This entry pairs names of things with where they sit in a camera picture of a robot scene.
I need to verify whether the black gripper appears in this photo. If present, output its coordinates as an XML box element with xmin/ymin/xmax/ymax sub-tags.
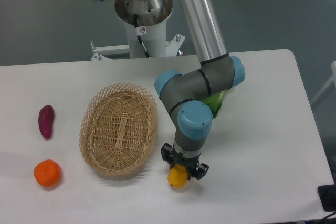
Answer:
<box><xmin>161</xmin><ymin>143</ymin><xmax>209</xmax><ymax>180</ymax></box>

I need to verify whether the yellow mango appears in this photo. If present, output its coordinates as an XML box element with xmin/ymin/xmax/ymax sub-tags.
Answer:
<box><xmin>167</xmin><ymin>164</ymin><xmax>188</xmax><ymax>188</ymax></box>

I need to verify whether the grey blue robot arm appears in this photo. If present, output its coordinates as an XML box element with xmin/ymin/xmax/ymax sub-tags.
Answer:
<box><xmin>95</xmin><ymin>0</ymin><xmax>245</xmax><ymax>179</ymax></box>

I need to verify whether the green bok choy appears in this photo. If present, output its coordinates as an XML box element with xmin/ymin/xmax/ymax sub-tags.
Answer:
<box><xmin>201</xmin><ymin>90</ymin><xmax>230</xmax><ymax>118</ymax></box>

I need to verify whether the woven wicker basket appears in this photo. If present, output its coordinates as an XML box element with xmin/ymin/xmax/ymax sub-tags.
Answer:
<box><xmin>79</xmin><ymin>83</ymin><xmax>158</xmax><ymax>177</ymax></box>

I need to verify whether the orange tangerine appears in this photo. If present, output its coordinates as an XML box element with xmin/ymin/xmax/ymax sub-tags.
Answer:
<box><xmin>34</xmin><ymin>159</ymin><xmax>62</xmax><ymax>187</ymax></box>

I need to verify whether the purple sweet potato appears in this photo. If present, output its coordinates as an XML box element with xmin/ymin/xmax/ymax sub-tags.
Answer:
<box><xmin>38</xmin><ymin>105</ymin><xmax>55</xmax><ymax>140</ymax></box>

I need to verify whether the black box at table edge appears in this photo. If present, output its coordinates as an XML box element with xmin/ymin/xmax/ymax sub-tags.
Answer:
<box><xmin>317</xmin><ymin>184</ymin><xmax>335</xmax><ymax>212</ymax></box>

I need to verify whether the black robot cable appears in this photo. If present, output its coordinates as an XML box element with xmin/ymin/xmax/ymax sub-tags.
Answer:
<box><xmin>133</xmin><ymin>13</ymin><xmax>152</xmax><ymax>58</ymax></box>

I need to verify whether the white metal base frame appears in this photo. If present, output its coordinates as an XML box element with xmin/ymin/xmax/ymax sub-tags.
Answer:
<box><xmin>90</xmin><ymin>34</ymin><xmax>186</xmax><ymax>61</ymax></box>

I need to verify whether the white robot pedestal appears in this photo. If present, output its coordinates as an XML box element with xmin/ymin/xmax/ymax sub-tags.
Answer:
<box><xmin>115</xmin><ymin>0</ymin><xmax>173</xmax><ymax>58</ymax></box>

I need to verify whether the white frame at right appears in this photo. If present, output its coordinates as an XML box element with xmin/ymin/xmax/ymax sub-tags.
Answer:
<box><xmin>310</xmin><ymin>61</ymin><xmax>335</xmax><ymax>110</ymax></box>

